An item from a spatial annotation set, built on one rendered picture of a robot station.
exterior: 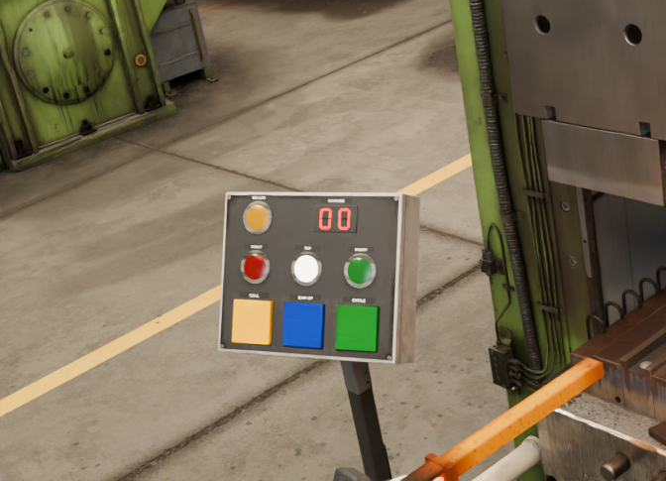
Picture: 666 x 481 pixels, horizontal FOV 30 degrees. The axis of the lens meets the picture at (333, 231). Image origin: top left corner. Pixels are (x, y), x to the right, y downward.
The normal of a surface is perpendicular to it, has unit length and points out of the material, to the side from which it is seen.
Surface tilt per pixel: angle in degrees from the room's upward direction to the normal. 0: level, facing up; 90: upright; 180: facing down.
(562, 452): 90
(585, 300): 90
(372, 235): 60
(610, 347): 0
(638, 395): 90
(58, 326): 0
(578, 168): 90
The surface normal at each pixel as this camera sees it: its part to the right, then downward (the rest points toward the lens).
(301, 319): -0.45, -0.07
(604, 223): 0.64, 0.21
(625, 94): -0.75, 0.40
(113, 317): -0.18, -0.90
